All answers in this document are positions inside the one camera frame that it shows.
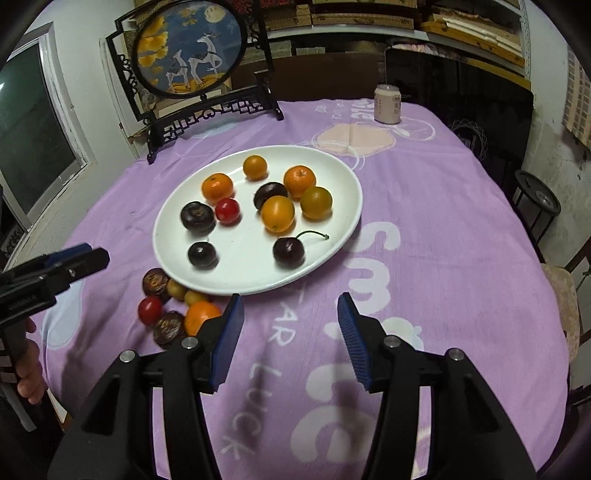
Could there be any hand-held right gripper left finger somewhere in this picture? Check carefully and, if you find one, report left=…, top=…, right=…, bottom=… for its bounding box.
left=48, top=293, right=245, bottom=480

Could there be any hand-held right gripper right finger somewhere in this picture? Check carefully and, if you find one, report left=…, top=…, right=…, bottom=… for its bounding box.
left=337, top=293, right=539, bottom=480

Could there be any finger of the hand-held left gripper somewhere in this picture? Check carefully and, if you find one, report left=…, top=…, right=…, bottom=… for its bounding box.
left=0, top=244, right=92, bottom=283
left=46, top=249, right=110, bottom=296

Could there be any orange tangerine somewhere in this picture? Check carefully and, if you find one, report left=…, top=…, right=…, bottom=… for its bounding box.
left=184, top=301, right=223, bottom=337
left=202, top=172, right=234, bottom=204
left=283, top=165, right=317, bottom=198

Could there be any dark wrinkled passion fruit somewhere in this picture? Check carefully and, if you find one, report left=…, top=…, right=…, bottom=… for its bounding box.
left=180, top=201, right=216, bottom=232
left=153, top=311, right=187, bottom=349
left=252, top=182, right=290, bottom=209
left=141, top=268, right=171, bottom=296

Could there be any red cherry tomato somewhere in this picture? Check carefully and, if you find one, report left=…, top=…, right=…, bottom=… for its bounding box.
left=215, top=198, right=242, bottom=225
left=137, top=296, right=164, bottom=326

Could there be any white oval plate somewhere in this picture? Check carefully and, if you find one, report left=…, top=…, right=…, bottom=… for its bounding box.
left=153, top=145, right=363, bottom=296

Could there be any dark cherry with stem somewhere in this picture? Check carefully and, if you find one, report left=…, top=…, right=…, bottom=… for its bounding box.
left=272, top=230, right=330, bottom=268

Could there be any smooth orange round fruit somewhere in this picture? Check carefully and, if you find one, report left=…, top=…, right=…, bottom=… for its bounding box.
left=261, top=195, right=296, bottom=233
left=243, top=155, right=269, bottom=181

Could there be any brownish orange round fruit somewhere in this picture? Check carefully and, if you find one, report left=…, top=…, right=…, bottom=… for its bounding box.
left=300, top=185, right=333, bottom=220

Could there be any person's left hand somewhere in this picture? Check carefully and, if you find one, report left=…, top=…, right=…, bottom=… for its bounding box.
left=15, top=318, right=48, bottom=404

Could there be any white framed window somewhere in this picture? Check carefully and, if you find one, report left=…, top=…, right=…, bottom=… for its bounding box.
left=0, top=28, right=90, bottom=227

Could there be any purple printed tablecloth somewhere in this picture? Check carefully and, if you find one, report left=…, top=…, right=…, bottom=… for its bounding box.
left=41, top=99, right=571, bottom=480

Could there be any round embroidered screen black stand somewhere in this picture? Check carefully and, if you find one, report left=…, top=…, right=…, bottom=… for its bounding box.
left=100, top=0, right=284, bottom=165

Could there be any black round metal stool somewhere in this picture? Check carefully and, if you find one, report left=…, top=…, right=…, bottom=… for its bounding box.
left=512, top=169, right=561, bottom=250

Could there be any beige drink can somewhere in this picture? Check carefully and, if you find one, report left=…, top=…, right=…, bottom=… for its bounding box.
left=374, top=84, right=402, bottom=124

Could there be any white metal shelf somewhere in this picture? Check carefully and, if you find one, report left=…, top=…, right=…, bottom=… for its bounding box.
left=272, top=0, right=529, bottom=77

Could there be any checkered beige curtain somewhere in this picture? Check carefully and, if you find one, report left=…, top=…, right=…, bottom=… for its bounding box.
left=561, top=48, right=591, bottom=146

